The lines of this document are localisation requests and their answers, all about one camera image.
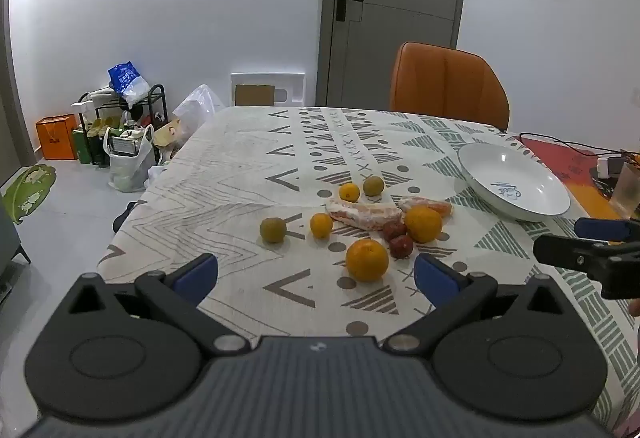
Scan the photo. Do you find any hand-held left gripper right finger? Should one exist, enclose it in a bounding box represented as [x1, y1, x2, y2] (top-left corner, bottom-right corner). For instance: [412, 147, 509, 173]
[384, 252, 572, 355]

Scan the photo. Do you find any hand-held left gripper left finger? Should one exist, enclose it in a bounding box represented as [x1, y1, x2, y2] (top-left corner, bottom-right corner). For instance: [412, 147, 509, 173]
[65, 253, 250, 355]

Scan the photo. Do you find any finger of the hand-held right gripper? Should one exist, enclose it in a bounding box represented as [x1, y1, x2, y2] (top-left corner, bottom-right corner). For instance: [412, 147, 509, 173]
[532, 233, 640, 300]
[574, 217, 640, 244]

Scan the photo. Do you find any large orange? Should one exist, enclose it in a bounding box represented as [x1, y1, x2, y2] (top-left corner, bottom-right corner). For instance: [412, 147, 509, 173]
[404, 206, 444, 244]
[345, 238, 390, 283]

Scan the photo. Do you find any orange peeled grapefruit piece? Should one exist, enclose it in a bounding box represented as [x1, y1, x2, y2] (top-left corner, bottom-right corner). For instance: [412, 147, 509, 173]
[397, 196, 454, 223]

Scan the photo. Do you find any white plate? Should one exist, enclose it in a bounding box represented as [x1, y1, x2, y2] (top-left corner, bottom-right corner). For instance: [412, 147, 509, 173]
[457, 142, 571, 222]

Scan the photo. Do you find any white charger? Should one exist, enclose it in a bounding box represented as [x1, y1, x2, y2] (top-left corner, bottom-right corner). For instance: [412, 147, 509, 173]
[597, 156, 627, 179]

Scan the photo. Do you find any red and orange mat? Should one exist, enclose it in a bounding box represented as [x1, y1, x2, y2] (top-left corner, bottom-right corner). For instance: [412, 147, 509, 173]
[507, 135, 640, 222]

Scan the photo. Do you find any black slipper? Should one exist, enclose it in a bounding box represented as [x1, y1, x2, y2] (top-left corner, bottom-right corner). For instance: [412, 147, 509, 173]
[112, 201, 149, 233]

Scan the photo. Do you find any white plastic bag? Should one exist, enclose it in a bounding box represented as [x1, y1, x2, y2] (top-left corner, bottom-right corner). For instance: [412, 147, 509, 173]
[103, 125, 157, 193]

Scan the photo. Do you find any beige paper bag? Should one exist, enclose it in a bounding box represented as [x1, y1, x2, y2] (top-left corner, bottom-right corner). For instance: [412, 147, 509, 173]
[153, 120, 182, 150]

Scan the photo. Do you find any clear plastic bag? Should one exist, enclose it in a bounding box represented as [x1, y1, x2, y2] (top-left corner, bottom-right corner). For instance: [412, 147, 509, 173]
[172, 84, 227, 145]

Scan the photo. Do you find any black shoe rack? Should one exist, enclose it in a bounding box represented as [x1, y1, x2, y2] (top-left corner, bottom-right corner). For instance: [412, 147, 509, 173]
[79, 84, 169, 167]

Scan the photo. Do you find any green box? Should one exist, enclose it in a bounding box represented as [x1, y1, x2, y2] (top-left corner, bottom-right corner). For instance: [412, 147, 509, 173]
[72, 127, 94, 165]

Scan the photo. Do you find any green leaf floor mat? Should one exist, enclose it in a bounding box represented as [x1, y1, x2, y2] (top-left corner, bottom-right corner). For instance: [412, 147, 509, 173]
[1, 164, 57, 226]

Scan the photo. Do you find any grey cabinet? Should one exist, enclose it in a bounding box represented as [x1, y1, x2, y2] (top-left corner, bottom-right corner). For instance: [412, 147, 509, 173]
[0, 202, 32, 305]

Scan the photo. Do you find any brown cardboard piece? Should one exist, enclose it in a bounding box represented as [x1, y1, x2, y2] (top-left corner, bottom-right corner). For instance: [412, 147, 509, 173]
[234, 84, 276, 107]

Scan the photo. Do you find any orange chair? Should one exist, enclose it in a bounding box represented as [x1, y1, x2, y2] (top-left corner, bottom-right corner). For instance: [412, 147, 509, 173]
[389, 41, 511, 132]

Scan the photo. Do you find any orange box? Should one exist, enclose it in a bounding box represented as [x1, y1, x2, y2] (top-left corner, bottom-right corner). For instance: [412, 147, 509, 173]
[34, 114, 80, 161]

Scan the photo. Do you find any blue and white bag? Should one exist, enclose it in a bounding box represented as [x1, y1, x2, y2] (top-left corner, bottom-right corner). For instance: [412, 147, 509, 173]
[107, 61, 151, 109]

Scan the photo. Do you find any white foam packing tray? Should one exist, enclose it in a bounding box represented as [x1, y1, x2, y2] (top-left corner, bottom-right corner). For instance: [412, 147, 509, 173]
[230, 72, 307, 108]

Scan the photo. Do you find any grey side door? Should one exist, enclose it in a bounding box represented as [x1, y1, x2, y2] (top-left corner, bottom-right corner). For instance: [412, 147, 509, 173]
[0, 0, 37, 190]

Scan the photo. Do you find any black cable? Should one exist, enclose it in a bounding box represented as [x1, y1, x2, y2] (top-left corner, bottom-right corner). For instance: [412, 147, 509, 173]
[518, 132, 627, 157]

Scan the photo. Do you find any black door handle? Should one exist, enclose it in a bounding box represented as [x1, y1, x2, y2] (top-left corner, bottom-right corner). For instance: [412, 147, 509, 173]
[335, 0, 365, 23]

